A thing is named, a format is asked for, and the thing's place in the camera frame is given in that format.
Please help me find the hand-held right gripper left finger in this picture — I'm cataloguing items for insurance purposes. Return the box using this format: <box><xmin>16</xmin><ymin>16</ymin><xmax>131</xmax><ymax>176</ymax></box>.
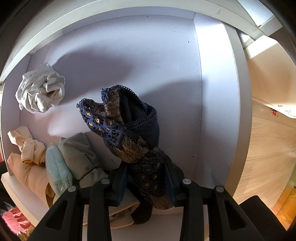
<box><xmin>30</xmin><ymin>163</ymin><xmax>130</xmax><ymax>241</ymax></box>

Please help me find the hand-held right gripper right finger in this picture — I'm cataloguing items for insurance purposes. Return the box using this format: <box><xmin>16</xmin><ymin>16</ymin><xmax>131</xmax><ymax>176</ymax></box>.
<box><xmin>163</xmin><ymin>155</ymin><xmax>264</xmax><ymax>241</ymax></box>

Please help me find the navy lace underwear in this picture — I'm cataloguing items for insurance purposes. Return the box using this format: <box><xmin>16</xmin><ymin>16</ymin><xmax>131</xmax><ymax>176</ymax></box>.
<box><xmin>77</xmin><ymin>85</ymin><xmax>176</xmax><ymax>225</ymax></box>

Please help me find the beige seamless underwear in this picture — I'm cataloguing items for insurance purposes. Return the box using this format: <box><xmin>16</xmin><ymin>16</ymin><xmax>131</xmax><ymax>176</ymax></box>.
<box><xmin>6</xmin><ymin>152</ymin><xmax>56</xmax><ymax>207</ymax></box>

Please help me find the white shelf cubby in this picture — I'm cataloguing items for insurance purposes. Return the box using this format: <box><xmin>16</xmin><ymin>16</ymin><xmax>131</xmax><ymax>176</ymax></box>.
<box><xmin>0</xmin><ymin>11</ymin><xmax>252</xmax><ymax>232</ymax></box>

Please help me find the cream folded cloth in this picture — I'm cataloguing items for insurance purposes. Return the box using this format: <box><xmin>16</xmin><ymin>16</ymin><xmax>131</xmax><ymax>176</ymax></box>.
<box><xmin>107</xmin><ymin>192</ymin><xmax>139</xmax><ymax>230</ymax></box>

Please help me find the grey green cloth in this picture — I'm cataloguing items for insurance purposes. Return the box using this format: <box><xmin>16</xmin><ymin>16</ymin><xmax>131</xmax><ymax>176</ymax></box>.
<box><xmin>58</xmin><ymin>133</ymin><xmax>109</xmax><ymax>188</ymax></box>

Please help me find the light blue fuzzy sock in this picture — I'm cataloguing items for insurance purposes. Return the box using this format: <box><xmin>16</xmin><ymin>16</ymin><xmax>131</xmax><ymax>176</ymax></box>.
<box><xmin>46</xmin><ymin>146</ymin><xmax>73</xmax><ymax>195</ymax></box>

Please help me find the cream crumpled cloth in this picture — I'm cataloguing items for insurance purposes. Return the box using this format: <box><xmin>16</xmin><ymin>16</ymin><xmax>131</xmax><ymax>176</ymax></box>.
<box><xmin>7</xmin><ymin>126</ymin><xmax>47</xmax><ymax>166</ymax></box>

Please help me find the pink red cloth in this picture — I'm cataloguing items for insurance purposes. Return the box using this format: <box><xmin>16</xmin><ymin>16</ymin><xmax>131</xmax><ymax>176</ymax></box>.
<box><xmin>2</xmin><ymin>207</ymin><xmax>31</xmax><ymax>235</ymax></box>

